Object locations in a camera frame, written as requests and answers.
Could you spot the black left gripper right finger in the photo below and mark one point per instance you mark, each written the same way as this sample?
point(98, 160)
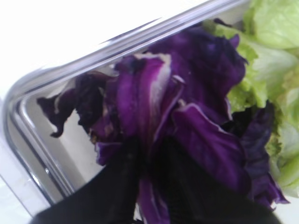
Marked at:
point(194, 197)

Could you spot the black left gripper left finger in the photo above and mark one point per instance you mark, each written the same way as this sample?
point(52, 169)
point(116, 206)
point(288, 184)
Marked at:
point(109, 198)

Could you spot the green lettuce pile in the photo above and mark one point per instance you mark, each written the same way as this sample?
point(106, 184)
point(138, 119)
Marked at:
point(269, 40)

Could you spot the purple cabbage leaves pile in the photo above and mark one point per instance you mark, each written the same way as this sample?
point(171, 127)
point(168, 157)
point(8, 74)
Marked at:
point(177, 88)

